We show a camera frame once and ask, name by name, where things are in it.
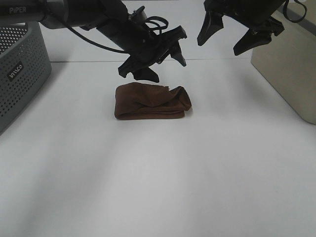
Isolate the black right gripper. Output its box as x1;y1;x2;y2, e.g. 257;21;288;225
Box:
197;9;284;56

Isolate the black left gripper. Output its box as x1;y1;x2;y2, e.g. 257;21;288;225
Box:
118;26;187;83

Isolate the brown towel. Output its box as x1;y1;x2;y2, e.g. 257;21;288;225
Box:
114;82;192;120

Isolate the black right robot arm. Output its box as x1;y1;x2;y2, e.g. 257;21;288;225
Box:
197;0;285;56

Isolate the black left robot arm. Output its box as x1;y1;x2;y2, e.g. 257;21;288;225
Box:
0;0;187;83

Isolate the beige plastic storage box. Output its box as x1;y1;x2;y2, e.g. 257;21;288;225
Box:
251;0;316;124

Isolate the grey perforated plastic basket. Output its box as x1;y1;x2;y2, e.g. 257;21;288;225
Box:
0;22;52;132

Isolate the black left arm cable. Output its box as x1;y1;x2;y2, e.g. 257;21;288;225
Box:
61;16;170;54

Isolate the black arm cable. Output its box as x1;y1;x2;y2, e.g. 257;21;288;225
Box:
282;0;308;23
61;16;170;54

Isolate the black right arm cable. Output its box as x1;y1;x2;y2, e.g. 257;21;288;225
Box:
282;0;308;23

